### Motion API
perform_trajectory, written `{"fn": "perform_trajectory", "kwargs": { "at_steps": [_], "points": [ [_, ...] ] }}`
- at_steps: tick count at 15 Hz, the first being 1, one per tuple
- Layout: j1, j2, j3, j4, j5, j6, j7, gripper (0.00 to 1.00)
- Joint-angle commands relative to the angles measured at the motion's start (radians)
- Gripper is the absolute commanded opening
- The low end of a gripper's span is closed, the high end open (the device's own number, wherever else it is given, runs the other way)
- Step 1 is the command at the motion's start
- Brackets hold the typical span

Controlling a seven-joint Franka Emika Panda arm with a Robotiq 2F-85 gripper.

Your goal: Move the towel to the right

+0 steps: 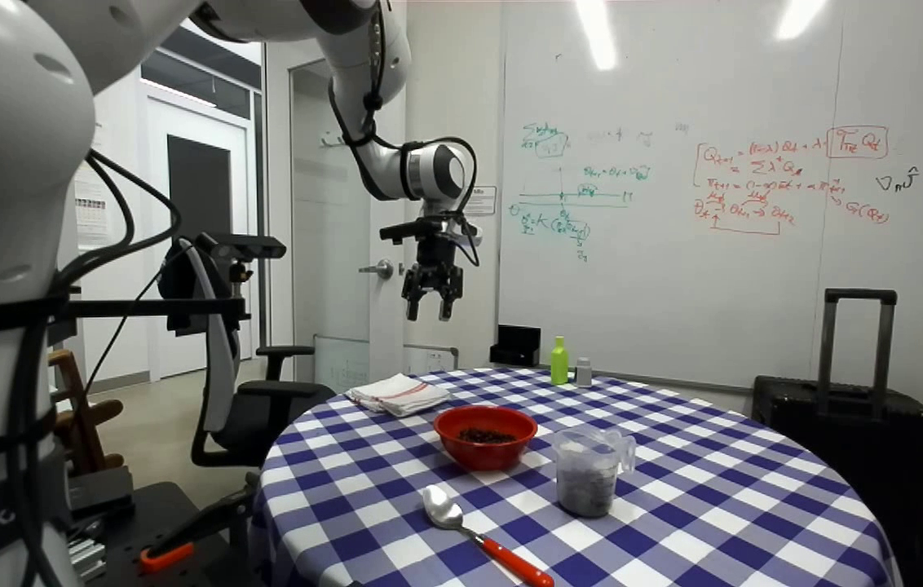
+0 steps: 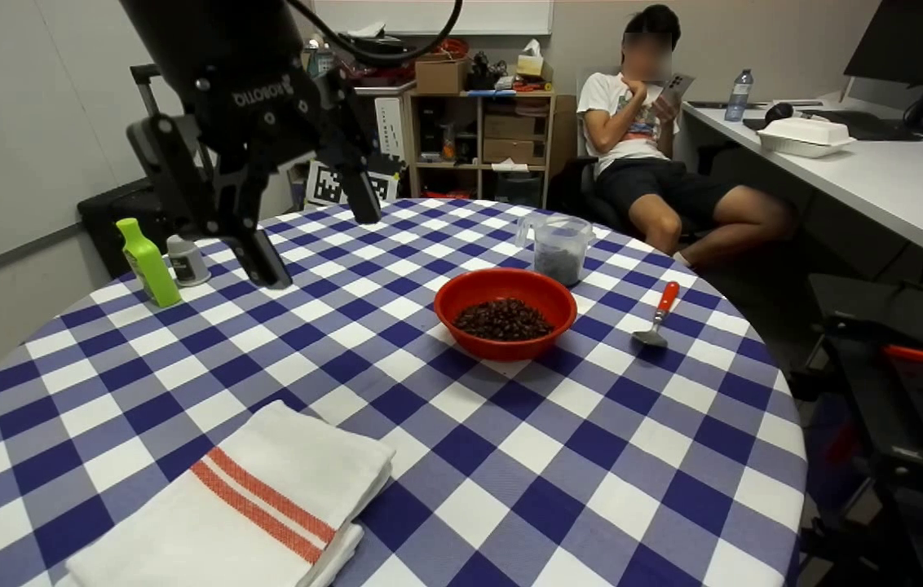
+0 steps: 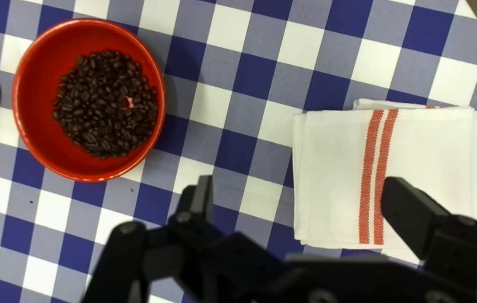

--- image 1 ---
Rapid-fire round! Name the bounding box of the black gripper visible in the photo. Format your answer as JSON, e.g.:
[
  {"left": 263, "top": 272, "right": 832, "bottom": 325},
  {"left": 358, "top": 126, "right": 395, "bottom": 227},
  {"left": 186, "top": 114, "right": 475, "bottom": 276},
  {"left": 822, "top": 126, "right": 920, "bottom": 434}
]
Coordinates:
[{"left": 378, "top": 212, "right": 483, "bottom": 322}]

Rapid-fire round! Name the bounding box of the black box behind table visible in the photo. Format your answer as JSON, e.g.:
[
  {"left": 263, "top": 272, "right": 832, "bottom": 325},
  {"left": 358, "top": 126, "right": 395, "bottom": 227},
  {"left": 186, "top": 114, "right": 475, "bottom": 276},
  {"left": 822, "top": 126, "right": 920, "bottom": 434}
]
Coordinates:
[{"left": 485, "top": 322, "right": 545, "bottom": 372}]

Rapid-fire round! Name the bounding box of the whiteboard with writing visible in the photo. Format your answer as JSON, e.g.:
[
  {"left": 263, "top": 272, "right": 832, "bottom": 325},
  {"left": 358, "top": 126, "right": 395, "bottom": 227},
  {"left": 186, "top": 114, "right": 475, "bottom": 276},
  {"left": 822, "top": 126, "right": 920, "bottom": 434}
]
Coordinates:
[{"left": 495, "top": 0, "right": 923, "bottom": 418}]

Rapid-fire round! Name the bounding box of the brown wooden stand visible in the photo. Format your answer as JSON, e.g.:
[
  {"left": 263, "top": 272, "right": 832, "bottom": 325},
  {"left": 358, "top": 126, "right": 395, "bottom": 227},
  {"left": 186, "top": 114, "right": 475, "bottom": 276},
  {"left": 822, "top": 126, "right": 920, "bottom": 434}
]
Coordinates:
[{"left": 47, "top": 345, "right": 126, "bottom": 475}]

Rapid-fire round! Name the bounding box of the blue white checkered tablecloth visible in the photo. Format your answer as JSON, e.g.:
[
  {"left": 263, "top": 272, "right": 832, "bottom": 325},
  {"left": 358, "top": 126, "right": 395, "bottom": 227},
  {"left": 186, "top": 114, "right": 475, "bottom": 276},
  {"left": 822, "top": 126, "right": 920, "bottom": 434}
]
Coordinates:
[{"left": 253, "top": 366, "right": 903, "bottom": 587}]

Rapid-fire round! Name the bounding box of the black mounting bar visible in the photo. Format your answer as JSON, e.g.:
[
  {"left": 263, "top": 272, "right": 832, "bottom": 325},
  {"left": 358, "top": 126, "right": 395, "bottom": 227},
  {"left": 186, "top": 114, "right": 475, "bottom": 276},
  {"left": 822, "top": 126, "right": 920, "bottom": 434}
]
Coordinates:
[{"left": 47, "top": 296, "right": 253, "bottom": 325}]

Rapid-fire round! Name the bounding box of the orange handled tool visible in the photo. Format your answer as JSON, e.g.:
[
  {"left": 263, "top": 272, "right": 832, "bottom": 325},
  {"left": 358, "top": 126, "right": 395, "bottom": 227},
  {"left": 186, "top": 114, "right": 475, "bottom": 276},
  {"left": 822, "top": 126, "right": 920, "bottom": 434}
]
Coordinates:
[{"left": 136, "top": 537, "right": 199, "bottom": 576}]

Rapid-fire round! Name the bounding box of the green bottle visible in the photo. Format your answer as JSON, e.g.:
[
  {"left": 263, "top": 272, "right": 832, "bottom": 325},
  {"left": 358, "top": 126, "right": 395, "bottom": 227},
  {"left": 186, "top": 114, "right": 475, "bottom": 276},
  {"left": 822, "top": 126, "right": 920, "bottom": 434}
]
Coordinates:
[{"left": 548, "top": 337, "right": 573, "bottom": 391}]

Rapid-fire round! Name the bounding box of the clear plastic measuring cup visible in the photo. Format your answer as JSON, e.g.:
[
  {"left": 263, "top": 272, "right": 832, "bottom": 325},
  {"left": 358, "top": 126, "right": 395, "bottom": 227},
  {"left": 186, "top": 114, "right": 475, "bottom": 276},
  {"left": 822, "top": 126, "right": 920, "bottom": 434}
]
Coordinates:
[{"left": 548, "top": 421, "right": 639, "bottom": 521}]

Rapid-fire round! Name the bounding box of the white towel with red stripes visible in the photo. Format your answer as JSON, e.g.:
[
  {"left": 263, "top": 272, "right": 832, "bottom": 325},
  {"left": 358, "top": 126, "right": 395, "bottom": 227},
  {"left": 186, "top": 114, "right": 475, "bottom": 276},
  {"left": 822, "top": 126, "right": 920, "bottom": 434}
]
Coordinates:
[{"left": 347, "top": 372, "right": 454, "bottom": 421}]

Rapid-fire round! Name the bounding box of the silver door handle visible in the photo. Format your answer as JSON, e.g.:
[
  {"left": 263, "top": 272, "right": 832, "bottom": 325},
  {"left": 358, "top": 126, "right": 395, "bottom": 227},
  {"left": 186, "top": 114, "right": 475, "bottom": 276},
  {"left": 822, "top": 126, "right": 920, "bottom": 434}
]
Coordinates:
[{"left": 354, "top": 259, "right": 399, "bottom": 284}]

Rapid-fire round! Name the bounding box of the white door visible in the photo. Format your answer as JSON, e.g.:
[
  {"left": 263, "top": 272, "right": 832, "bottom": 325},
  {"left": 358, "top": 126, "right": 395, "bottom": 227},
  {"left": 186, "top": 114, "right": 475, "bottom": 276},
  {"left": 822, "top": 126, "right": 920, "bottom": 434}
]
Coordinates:
[{"left": 287, "top": 51, "right": 410, "bottom": 396}]

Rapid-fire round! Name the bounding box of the red bowl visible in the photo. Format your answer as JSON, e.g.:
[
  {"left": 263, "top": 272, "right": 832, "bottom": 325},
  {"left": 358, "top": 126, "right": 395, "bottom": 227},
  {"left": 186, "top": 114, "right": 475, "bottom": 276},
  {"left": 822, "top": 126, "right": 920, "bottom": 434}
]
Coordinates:
[{"left": 435, "top": 403, "right": 542, "bottom": 473}]

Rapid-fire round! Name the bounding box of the black office chair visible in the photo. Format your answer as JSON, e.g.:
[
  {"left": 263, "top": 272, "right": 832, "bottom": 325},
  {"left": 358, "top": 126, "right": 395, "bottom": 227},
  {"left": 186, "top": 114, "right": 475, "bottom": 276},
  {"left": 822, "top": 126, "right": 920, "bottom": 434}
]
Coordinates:
[{"left": 160, "top": 233, "right": 339, "bottom": 470}]

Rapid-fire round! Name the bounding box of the paper sign on wall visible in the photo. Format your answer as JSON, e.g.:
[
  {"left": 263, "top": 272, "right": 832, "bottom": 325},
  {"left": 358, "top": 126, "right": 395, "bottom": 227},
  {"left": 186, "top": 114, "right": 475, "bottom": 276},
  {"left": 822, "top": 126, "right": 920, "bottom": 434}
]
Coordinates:
[{"left": 470, "top": 184, "right": 500, "bottom": 221}]

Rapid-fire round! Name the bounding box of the black base platform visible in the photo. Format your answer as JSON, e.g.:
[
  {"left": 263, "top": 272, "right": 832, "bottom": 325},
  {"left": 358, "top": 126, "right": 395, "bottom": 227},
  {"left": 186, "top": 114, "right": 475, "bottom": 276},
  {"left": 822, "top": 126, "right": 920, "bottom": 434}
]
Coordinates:
[{"left": 65, "top": 475, "right": 266, "bottom": 587}]

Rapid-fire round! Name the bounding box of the black suitcase with handle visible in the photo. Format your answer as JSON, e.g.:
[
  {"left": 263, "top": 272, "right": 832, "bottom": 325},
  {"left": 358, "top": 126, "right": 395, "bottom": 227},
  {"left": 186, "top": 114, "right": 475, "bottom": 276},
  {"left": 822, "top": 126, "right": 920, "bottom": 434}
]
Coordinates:
[{"left": 750, "top": 287, "right": 923, "bottom": 587}]

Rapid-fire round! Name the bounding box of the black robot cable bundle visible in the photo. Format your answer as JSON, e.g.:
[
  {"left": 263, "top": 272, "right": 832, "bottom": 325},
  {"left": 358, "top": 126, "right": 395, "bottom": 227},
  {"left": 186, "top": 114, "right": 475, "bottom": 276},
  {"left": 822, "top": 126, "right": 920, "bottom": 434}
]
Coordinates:
[{"left": 8, "top": 151, "right": 180, "bottom": 587}]

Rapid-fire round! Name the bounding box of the white spoon with red handle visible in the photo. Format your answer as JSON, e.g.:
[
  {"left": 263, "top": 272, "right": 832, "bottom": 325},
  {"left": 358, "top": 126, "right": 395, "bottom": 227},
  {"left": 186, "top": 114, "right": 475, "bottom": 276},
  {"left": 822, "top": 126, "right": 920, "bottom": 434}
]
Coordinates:
[{"left": 419, "top": 482, "right": 559, "bottom": 587}]

